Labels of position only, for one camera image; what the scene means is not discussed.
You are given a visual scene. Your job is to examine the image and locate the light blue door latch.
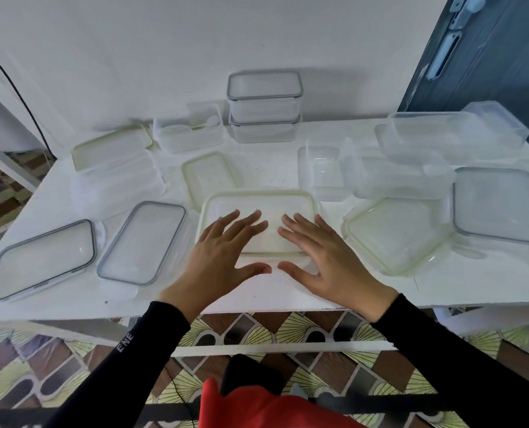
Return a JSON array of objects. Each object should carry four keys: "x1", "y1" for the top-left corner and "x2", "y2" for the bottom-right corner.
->
[{"x1": 449, "y1": 0, "x2": 487, "y2": 31}]

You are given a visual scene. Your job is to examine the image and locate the large grey-rimmed clear lid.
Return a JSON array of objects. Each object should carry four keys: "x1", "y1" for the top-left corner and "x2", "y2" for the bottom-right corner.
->
[
  {"x1": 452, "y1": 166, "x2": 529, "y2": 246},
  {"x1": 0, "y1": 219, "x2": 106, "y2": 303},
  {"x1": 96, "y1": 200, "x2": 188, "y2": 299}
]

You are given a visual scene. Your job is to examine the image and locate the square green-rimmed clear lid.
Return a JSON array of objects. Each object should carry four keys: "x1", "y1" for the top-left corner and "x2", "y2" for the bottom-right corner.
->
[{"x1": 340, "y1": 197, "x2": 455, "y2": 277}]

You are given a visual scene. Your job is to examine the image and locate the person's left hand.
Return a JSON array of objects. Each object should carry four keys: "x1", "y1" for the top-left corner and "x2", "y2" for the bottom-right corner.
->
[{"x1": 157, "y1": 209, "x2": 273, "y2": 324}]

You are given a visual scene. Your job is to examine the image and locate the white table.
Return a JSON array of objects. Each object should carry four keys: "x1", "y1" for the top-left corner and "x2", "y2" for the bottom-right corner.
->
[{"x1": 0, "y1": 118, "x2": 529, "y2": 358}]

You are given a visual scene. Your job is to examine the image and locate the person's right hand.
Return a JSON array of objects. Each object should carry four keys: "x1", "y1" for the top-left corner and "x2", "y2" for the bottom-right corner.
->
[{"x1": 276, "y1": 212, "x2": 400, "y2": 324}]

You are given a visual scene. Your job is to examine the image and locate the person's right forearm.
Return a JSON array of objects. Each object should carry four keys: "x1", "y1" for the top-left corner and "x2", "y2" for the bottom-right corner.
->
[{"x1": 371, "y1": 294, "x2": 529, "y2": 428}]

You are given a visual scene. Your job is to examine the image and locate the small green-rimmed clear lid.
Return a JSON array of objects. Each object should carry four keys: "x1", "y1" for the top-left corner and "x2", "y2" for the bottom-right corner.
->
[{"x1": 180, "y1": 151, "x2": 238, "y2": 213}]

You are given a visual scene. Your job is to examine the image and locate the small clear container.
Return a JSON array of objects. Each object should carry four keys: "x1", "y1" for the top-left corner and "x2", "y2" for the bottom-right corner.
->
[{"x1": 298, "y1": 146, "x2": 352, "y2": 202}]

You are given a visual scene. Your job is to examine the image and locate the person's left forearm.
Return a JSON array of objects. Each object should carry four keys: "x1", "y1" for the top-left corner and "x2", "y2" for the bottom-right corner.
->
[{"x1": 43, "y1": 300, "x2": 192, "y2": 428}]

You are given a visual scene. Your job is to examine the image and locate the green-rimmed container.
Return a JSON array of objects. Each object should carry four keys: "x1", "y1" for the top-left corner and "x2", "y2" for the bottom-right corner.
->
[{"x1": 196, "y1": 190, "x2": 318, "y2": 257}]

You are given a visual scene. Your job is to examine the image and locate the blue-grey door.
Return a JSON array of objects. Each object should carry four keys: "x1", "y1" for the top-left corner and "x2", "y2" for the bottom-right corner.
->
[{"x1": 398, "y1": 0, "x2": 529, "y2": 163}]

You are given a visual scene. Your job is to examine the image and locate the red garment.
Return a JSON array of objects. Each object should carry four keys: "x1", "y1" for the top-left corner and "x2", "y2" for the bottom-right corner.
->
[{"x1": 198, "y1": 377, "x2": 368, "y2": 428}]

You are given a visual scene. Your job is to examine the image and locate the white door frame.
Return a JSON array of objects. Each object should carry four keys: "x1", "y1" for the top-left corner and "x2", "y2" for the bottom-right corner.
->
[{"x1": 0, "y1": 133, "x2": 40, "y2": 192}]

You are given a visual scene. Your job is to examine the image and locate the black trousers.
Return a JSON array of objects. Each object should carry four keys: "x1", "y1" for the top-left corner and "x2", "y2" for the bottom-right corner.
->
[{"x1": 219, "y1": 354, "x2": 288, "y2": 397}]

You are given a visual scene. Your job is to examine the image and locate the large green-rimmed clear lid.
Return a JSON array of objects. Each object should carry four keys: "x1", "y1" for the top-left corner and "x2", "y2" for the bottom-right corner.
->
[{"x1": 71, "y1": 124, "x2": 154, "y2": 173}]

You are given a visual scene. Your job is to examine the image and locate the black wall cable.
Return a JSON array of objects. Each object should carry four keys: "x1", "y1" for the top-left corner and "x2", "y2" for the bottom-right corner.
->
[{"x1": 0, "y1": 39, "x2": 58, "y2": 160}]

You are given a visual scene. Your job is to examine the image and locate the medium clear food container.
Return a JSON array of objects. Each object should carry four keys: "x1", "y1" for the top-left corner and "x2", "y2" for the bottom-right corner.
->
[
  {"x1": 229, "y1": 114, "x2": 300, "y2": 144},
  {"x1": 153, "y1": 102, "x2": 225, "y2": 155},
  {"x1": 226, "y1": 70, "x2": 302, "y2": 124}
]

